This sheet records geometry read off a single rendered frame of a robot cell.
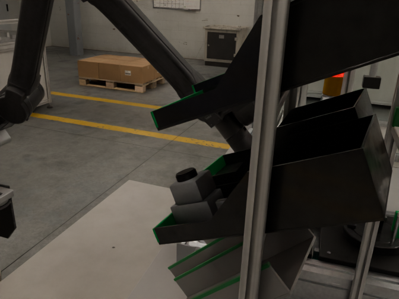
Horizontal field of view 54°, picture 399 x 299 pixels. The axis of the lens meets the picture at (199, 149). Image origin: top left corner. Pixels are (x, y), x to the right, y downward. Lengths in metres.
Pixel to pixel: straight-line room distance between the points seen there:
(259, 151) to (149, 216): 0.87
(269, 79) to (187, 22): 9.21
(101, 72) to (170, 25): 3.55
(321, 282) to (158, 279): 0.37
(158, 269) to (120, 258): 0.11
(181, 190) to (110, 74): 6.00
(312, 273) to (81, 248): 0.59
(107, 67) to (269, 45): 6.17
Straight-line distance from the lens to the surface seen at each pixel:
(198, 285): 0.72
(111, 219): 1.22
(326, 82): 1.07
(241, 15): 9.13
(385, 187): 0.46
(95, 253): 1.09
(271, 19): 0.35
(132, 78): 6.29
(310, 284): 0.92
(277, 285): 0.48
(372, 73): 1.90
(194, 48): 9.55
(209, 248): 0.69
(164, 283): 0.98
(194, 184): 0.52
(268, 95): 0.36
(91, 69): 6.68
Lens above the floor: 1.50
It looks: 22 degrees down
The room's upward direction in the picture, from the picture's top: 2 degrees clockwise
